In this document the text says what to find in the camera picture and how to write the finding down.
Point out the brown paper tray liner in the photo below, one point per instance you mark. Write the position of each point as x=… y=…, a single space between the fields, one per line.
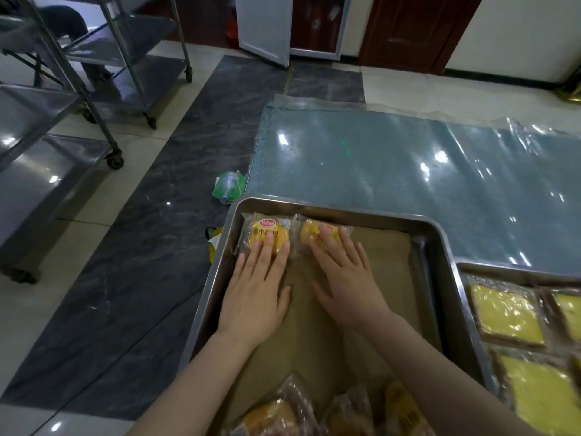
x=308 y=340

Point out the white framed door leaf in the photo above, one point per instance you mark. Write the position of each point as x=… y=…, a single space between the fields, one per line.
x=263 y=27

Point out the person's right hand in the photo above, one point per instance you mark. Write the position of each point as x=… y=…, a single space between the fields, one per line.
x=354 y=299

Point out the person's right forearm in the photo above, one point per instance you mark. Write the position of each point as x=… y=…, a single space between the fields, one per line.
x=445 y=385

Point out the metal trolley cart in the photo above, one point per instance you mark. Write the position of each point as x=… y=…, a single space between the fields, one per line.
x=41 y=177
x=150 y=81

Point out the steel tray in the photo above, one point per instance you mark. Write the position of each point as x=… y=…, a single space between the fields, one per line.
x=499 y=270
x=435 y=249

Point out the crumpled green plastic bag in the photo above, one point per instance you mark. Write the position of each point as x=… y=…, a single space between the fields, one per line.
x=229 y=186

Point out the dark wooden door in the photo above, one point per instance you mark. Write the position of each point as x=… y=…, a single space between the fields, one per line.
x=408 y=36

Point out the aluminium framed glass door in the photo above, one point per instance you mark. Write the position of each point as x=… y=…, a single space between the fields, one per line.
x=317 y=22

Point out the plastic covered teal tablecloth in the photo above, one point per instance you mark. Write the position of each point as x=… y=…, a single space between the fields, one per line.
x=363 y=177

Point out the person's left hand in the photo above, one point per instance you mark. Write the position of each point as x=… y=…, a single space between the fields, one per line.
x=249 y=304

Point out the person's left forearm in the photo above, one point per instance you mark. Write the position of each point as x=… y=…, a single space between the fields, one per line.
x=195 y=390

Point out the small packaged bread bun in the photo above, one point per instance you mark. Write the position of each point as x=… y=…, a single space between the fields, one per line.
x=311 y=231
x=258 y=230

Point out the gold and black bin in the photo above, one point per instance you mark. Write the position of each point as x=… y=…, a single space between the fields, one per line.
x=571 y=88

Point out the yellow cake slice packets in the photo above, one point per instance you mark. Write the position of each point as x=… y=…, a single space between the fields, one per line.
x=506 y=315

